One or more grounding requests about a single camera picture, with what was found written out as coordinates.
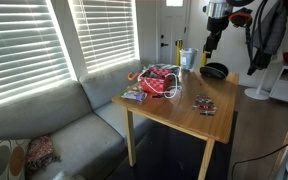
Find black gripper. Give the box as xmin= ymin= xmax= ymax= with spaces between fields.
xmin=202 ymin=16 xmax=231 ymax=61

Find yellow black pole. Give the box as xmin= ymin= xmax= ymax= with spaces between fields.
xmin=200 ymin=49 xmax=208 ymax=67
xmin=174 ymin=38 xmax=184 ymax=67

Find white door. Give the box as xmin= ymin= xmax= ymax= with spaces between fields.
xmin=156 ymin=0 xmax=191 ymax=66

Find red black sticker sheet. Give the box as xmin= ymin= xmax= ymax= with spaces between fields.
xmin=192 ymin=94 xmax=219 ymax=117

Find red mesh bag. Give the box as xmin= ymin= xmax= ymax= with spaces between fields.
xmin=137 ymin=68 xmax=183 ymax=100

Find white coat stand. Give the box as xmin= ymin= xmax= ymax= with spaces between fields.
xmin=244 ymin=66 xmax=271 ymax=101

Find grey hanging jacket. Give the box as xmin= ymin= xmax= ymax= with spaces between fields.
xmin=251 ymin=0 xmax=288 ymax=76

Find light wooden table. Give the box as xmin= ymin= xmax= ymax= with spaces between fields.
xmin=111 ymin=64 xmax=241 ymax=180

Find white window blinds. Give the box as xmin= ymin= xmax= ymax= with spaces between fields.
xmin=67 ymin=0 xmax=141 ymax=75
xmin=0 ymin=0 xmax=73 ymax=110

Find light metal rack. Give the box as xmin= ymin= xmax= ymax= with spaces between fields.
xmin=271 ymin=128 xmax=288 ymax=180

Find grey sectional sofa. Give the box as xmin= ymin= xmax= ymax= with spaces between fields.
xmin=0 ymin=59 xmax=158 ymax=180

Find red patterned cloth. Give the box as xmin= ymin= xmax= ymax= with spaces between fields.
xmin=24 ymin=134 xmax=62 ymax=176

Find patterned throw pillow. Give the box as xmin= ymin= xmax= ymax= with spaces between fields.
xmin=0 ymin=138 xmax=32 ymax=180

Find orange cable strap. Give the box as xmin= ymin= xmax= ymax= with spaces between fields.
xmin=228 ymin=8 xmax=254 ymax=29

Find black floor cable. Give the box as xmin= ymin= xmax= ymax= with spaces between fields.
xmin=230 ymin=129 xmax=288 ymax=180

